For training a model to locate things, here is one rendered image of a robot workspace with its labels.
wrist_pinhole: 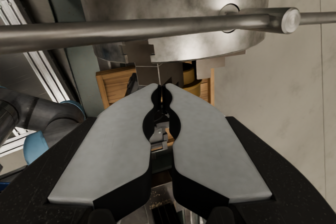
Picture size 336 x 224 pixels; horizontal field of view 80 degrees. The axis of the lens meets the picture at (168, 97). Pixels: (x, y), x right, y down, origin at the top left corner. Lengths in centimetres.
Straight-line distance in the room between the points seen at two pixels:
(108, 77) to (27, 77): 83
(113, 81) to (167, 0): 40
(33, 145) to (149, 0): 33
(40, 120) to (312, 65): 239
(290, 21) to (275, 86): 206
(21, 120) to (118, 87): 25
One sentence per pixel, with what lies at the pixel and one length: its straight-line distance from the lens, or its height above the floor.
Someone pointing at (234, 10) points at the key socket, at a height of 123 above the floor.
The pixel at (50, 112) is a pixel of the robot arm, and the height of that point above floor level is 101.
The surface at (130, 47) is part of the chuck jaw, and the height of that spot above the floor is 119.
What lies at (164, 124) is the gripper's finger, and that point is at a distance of 41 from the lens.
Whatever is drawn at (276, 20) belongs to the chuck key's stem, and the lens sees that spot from 21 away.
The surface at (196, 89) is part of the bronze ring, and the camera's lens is 42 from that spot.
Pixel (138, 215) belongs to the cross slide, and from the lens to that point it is 83.
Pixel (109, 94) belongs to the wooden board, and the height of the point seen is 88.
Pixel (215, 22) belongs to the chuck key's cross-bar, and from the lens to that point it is 17.
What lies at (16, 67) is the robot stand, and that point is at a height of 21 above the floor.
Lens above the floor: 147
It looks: 61 degrees down
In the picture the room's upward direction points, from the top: 141 degrees clockwise
